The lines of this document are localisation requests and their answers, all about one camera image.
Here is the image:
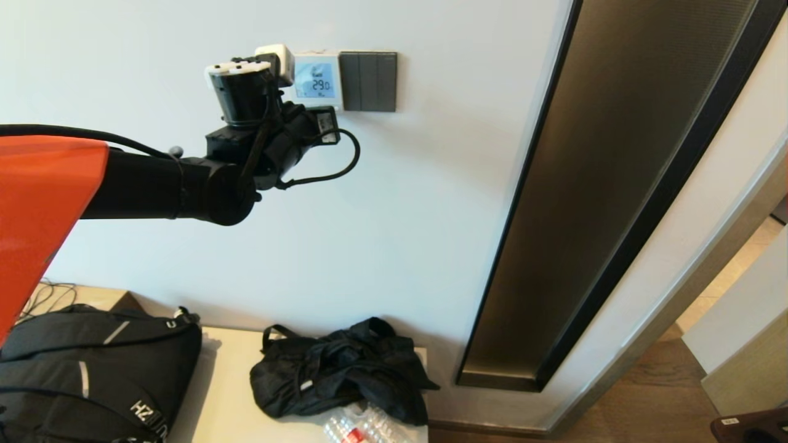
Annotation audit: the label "grey door frame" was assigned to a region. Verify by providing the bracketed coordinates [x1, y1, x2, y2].
[545, 132, 788, 434]

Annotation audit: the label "black looped gripper cable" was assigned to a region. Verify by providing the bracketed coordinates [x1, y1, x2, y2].
[277, 128, 361, 190]

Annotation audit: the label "large black backpack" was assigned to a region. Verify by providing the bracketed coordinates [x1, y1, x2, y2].
[0, 305, 204, 443]

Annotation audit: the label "crumpled black fabric bag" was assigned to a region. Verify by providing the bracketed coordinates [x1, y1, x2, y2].
[250, 317, 440, 426]

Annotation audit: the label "white wall thermostat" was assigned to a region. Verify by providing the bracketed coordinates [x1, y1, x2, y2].
[292, 52, 344, 113]

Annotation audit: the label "dark grey wall switch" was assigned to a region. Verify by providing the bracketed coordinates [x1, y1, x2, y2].
[339, 52, 398, 113]

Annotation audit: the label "clear plastic water bottles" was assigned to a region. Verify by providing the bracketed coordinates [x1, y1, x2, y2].
[323, 403, 412, 443]

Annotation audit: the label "dark bronze wall niche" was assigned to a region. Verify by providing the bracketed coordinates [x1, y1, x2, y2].
[457, 0, 788, 393]

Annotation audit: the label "thin black tangled cable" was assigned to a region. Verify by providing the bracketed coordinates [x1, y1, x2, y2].
[18, 280, 78, 324]

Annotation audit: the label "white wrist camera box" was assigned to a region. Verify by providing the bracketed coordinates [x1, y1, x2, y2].
[255, 44, 295, 87]

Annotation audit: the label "dark brown labelled object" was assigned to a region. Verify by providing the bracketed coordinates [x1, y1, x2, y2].
[709, 406, 788, 443]

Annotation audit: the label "white and beige door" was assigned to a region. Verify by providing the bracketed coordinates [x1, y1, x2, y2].
[682, 226, 788, 418]

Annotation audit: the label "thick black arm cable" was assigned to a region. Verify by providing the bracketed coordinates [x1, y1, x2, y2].
[0, 124, 185, 162]

